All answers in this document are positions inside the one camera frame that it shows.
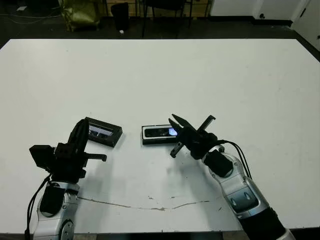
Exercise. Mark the white door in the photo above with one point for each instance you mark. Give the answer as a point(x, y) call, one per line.
point(307, 15)

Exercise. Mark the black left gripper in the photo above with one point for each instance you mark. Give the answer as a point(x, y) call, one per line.
point(67, 162)

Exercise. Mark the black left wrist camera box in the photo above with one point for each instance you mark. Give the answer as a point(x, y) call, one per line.
point(41, 156)

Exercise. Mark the slim black camera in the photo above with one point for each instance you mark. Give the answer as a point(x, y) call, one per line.
point(157, 132)

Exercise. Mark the black waste bin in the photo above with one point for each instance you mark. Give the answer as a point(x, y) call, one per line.
point(120, 16)

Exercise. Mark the yellow-green plastic bag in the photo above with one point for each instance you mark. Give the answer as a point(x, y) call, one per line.
point(81, 13)

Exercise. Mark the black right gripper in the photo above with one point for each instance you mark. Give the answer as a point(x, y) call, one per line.
point(197, 143)

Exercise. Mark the white paper sheet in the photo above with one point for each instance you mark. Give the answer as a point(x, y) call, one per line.
point(21, 8)

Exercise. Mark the wooden shipping crate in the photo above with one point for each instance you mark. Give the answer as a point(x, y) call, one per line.
point(203, 7)
point(136, 8)

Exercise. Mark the black box base white tray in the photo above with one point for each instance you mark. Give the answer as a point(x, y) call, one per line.
point(155, 141)

